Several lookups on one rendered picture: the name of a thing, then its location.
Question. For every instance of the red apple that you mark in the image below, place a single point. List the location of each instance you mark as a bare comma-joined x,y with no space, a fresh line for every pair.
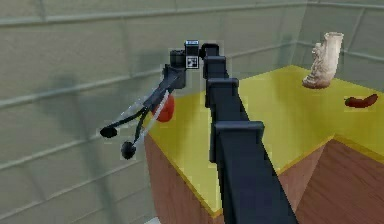
165,109

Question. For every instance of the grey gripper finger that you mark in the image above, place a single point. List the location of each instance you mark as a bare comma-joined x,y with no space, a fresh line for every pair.
141,128
125,120

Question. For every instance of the cream carved vase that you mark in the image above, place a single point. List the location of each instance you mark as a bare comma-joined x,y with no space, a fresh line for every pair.
324,63

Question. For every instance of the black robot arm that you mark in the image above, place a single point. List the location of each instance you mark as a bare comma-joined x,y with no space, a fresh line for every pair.
240,156

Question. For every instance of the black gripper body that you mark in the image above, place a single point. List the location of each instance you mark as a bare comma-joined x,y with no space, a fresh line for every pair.
173,71

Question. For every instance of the yellow topped wooden counter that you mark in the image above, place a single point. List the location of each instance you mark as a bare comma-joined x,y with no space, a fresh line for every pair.
293,133

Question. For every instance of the red chili pepper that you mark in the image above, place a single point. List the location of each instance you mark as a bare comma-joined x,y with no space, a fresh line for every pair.
361,101

